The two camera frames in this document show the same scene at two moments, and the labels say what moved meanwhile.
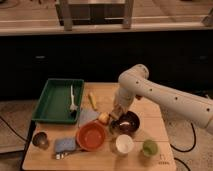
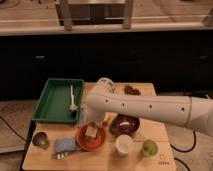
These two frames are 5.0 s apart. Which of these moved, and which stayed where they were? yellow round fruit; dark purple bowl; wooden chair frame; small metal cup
Moved: yellow round fruit
Stayed: dark purple bowl; wooden chair frame; small metal cup
